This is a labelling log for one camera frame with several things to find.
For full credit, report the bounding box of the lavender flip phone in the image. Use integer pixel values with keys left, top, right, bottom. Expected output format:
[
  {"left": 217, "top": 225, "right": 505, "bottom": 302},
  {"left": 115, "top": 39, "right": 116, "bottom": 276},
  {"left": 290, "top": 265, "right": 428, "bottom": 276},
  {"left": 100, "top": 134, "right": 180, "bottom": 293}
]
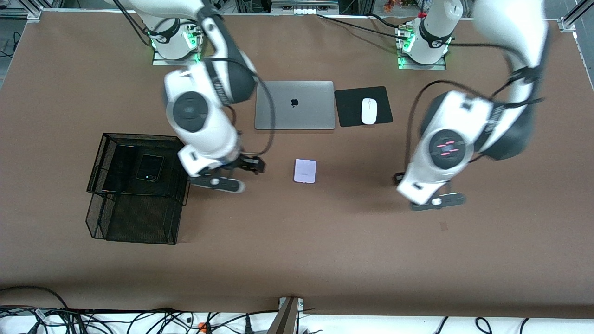
[{"left": 293, "top": 159, "right": 317, "bottom": 184}]

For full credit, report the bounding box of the black flip phone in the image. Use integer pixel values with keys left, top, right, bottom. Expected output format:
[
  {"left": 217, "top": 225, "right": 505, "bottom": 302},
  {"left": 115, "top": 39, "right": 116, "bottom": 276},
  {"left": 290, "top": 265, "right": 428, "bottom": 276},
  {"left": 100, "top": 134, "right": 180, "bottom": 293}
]
[{"left": 136, "top": 154, "right": 165, "bottom": 183}]

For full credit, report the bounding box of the silver laptop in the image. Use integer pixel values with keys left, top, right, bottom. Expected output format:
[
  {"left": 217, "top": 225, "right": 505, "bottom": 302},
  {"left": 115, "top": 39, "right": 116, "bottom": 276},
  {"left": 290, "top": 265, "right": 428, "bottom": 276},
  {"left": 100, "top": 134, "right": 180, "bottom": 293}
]
[{"left": 254, "top": 81, "right": 336, "bottom": 130}]

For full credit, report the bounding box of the white computer mouse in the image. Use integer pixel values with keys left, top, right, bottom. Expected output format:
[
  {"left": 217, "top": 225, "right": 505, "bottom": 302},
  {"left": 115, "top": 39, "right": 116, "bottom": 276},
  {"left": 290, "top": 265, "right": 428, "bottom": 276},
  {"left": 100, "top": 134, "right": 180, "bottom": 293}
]
[{"left": 361, "top": 98, "right": 377, "bottom": 125}]

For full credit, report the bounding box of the black mouse pad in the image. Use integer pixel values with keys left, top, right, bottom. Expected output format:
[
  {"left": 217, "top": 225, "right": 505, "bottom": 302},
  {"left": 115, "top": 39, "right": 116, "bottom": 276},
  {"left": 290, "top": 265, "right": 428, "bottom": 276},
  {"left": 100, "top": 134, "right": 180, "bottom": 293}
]
[{"left": 334, "top": 86, "right": 394, "bottom": 128}]

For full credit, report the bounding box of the grey power strip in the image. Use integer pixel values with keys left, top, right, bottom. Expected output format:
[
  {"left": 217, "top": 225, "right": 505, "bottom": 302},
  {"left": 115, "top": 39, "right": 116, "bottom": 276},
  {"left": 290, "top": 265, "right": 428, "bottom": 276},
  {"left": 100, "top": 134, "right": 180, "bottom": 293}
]
[{"left": 271, "top": 0, "right": 340, "bottom": 14}]

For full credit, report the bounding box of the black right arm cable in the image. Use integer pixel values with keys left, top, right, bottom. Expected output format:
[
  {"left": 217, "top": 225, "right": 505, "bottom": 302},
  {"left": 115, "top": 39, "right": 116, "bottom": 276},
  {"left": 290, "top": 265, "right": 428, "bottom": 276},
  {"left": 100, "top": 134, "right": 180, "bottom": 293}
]
[{"left": 111, "top": 0, "right": 277, "bottom": 157}]

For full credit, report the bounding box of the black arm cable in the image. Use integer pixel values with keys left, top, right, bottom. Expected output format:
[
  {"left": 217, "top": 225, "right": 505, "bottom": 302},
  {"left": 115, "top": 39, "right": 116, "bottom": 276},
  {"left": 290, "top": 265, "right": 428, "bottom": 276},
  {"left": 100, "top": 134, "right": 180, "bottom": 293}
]
[
  {"left": 406, "top": 42, "right": 546, "bottom": 161},
  {"left": 111, "top": 0, "right": 277, "bottom": 157}
]

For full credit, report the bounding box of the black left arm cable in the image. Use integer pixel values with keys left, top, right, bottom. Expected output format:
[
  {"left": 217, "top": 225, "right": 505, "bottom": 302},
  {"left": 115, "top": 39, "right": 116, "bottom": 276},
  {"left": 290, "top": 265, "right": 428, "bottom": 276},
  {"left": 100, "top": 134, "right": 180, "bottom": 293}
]
[{"left": 406, "top": 42, "right": 546, "bottom": 161}]

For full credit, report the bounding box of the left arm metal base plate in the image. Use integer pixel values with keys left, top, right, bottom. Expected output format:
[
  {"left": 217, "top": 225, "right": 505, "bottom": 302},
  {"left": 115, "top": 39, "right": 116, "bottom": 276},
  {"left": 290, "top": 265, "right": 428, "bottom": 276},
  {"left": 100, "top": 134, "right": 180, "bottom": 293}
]
[{"left": 398, "top": 55, "right": 447, "bottom": 71}]

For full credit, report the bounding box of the black wire mesh organizer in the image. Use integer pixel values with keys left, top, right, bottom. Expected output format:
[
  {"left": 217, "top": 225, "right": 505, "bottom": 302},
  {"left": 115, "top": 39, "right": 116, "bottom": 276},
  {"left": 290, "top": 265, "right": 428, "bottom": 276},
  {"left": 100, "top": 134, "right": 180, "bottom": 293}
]
[{"left": 85, "top": 133, "right": 193, "bottom": 245}]

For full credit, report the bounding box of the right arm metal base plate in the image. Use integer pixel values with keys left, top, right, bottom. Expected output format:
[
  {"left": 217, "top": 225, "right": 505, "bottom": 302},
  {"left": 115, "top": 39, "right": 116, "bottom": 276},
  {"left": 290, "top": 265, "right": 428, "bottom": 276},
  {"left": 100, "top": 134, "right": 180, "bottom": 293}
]
[{"left": 152, "top": 45, "right": 201, "bottom": 66}]

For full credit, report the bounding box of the black table cable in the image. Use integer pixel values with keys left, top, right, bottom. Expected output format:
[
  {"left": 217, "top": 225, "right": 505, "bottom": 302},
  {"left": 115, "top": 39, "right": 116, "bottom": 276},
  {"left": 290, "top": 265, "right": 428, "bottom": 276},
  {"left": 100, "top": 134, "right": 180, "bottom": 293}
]
[{"left": 317, "top": 14, "right": 409, "bottom": 37}]

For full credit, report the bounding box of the metal camera mount pole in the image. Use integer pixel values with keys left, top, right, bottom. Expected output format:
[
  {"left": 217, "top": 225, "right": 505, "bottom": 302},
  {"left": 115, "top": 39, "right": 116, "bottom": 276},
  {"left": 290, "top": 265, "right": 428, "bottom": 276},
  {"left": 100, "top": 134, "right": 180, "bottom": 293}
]
[{"left": 267, "top": 297, "right": 304, "bottom": 334}]

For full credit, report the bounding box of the aluminium frame profile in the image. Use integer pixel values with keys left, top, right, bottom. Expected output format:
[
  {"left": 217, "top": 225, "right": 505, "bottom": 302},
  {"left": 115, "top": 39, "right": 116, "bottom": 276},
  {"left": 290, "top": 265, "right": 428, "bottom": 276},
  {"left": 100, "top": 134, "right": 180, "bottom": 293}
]
[
  {"left": 559, "top": 0, "right": 594, "bottom": 33},
  {"left": 0, "top": 6, "right": 43, "bottom": 21}
]

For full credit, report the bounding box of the black floor cable tangle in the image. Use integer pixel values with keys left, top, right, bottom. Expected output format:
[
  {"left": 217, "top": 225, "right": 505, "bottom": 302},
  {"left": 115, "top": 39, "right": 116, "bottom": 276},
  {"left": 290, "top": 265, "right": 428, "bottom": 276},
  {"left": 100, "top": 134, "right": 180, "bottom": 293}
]
[{"left": 0, "top": 306, "right": 279, "bottom": 334}]

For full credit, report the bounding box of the black arched floor cable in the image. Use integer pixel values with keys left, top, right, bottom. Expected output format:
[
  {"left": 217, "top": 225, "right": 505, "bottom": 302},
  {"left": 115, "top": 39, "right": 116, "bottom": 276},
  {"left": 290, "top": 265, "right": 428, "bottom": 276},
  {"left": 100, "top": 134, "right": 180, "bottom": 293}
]
[{"left": 0, "top": 285, "right": 70, "bottom": 311}]

